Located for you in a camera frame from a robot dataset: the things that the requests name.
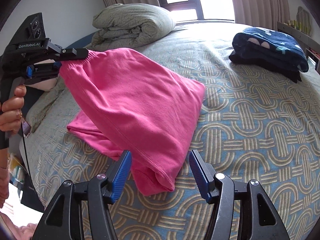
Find folded navy star blanket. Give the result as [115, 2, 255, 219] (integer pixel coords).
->
[229, 27, 309, 83]

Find patterned blue bedspread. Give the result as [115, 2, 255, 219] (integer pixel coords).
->
[20, 22, 319, 239]

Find beige curtain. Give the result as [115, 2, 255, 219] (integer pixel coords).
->
[232, 0, 290, 30]

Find pink pillow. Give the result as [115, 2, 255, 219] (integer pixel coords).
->
[28, 77, 58, 92]

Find pink pants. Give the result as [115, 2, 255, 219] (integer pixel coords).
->
[60, 48, 205, 196]

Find person's left hand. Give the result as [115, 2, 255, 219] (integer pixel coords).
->
[0, 85, 27, 134]

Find left forearm pink sleeve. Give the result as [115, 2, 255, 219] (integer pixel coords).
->
[0, 168, 10, 208]

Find folded grey-green duvet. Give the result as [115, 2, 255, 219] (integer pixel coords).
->
[86, 3, 176, 51]

